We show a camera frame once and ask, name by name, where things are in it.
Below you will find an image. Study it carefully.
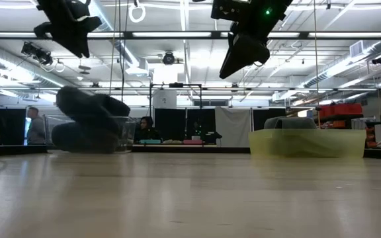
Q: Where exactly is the black storage shelf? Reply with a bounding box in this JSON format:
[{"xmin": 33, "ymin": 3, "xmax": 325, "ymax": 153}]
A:
[{"xmin": 316, "ymin": 103, "xmax": 381, "ymax": 149}]

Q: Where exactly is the black curtain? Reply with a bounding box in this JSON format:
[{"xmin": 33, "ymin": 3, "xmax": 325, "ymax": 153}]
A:
[
  {"xmin": 252, "ymin": 108, "xmax": 287, "ymax": 132},
  {"xmin": 153, "ymin": 108, "xmax": 216, "ymax": 143},
  {"xmin": 0, "ymin": 107, "xmax": 28, "ymax": 145}
]

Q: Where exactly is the black round overhead camera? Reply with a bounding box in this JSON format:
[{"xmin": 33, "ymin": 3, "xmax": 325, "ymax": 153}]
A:
[{"xmin": 162, "ymin": 51, "xmax": 177, "ymax": 66}]

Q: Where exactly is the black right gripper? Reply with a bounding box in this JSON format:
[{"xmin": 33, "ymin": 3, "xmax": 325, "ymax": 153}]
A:
[{"xmin": 210, "ymin": 0, "xmax": 294, "ymax": 79}]

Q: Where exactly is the white board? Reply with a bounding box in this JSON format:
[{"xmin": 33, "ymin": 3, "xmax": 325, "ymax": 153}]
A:
[{"xmin": 153, "ymin": 89, "xmax": 178, "ymax": 110}]

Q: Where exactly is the light grey denim cap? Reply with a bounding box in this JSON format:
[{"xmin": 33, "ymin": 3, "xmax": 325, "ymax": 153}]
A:
[{"xmin": 263, "ymin": 116, "xmax": 289, "ymax": 130}]

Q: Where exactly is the dark blue denim cap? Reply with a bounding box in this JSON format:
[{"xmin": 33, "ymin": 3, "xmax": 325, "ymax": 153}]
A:
[
  {"xmin": 51, "ymin": 122, "xmax": 119, "ymax": 154},
  {"xmin": 56, "ymin": 86, "xmax": 131, "ymax": 128}
]

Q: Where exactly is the white hanging ring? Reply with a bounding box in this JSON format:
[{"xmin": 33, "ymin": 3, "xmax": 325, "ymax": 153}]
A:
[{"xmin": 128, "ymin": 2, "xmax": 147, "ymax": 24}]

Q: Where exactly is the black ceiling spotlight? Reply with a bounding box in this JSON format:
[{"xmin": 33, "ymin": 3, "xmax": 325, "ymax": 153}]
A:
[{"xmin": 21, "ymin": 42, "xmax": 54, "ymax": 66}]

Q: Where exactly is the black aluminium table frame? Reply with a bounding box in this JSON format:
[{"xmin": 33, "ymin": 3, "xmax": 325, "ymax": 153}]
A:
[{"xmin": 0, "ymin": 143, "xmax": 381, "ymax": 162}]

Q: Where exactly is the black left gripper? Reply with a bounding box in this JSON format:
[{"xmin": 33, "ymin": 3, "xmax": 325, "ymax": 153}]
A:
[{"xmin": 33, "ymin": 0, "xmax": 103, "ymax": 59}]

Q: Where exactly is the white hanging cloth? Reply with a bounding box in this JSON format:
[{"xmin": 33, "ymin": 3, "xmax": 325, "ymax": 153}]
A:
[{"xmin": 215, "ymin": 106, "xmax": 253, "ymax": 148}]

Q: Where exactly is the black desktop device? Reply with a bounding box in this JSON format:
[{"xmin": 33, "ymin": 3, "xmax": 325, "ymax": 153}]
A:
[{"xmin": 203, "ymin": 131, "xmax": 223, "ymax": 144}]

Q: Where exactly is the yellow translucent plastic bin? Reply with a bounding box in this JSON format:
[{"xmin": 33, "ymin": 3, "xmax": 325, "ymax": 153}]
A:
[{"xmin": 248, "ymin": 128, "xmax": 367, "ymax": 159}]

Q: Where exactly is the black metal frame stand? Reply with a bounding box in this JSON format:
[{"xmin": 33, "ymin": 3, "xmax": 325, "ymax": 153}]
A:
[{"xmin": 149, "ymin": 83, "xmax": 203, "ymax": 146}]

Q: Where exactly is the red storage bin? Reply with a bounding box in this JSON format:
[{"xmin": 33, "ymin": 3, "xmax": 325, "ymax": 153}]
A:
[{"xmin": 319, "ymin": 103, "xmax": 363, "ymax": 119}]

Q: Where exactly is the black overhead light bar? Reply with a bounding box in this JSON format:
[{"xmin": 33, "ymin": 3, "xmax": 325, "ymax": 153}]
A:
[{"xmin": 0, "ymin": 30, "xmax": 381, "ymax": 41}]

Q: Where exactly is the clear plastic bin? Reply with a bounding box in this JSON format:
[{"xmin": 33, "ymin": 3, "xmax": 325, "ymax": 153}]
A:
[{"xmin": 43, "ymin": 114, "xmax": 138, "ymax": 153}]

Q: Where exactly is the dark grey cap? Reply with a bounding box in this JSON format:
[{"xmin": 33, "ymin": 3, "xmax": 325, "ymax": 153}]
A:
[{"xmin": 275, "ymin": 117, "xmax": 318, "ymax": 130}]

